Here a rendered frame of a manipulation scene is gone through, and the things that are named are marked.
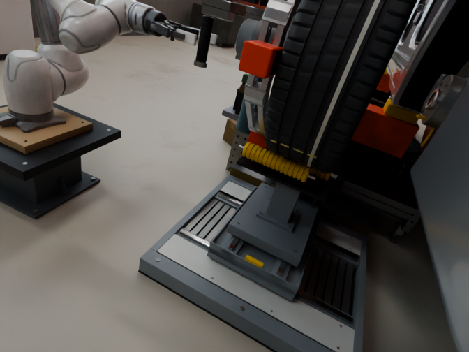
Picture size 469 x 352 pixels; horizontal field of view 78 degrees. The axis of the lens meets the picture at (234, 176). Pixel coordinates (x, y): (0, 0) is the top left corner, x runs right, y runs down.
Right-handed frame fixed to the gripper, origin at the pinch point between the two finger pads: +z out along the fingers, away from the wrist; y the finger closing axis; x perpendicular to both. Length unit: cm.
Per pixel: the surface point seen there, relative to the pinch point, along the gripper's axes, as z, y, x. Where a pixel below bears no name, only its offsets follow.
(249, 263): 40, 10, -67
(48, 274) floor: -21, 44, -83
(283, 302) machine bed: 56, 11, -75
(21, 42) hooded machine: -242, -103, -68
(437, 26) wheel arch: 66, -51, 22
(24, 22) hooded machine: -242, -109, -50
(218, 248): 26, 11, -68
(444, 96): 70, -8, 4
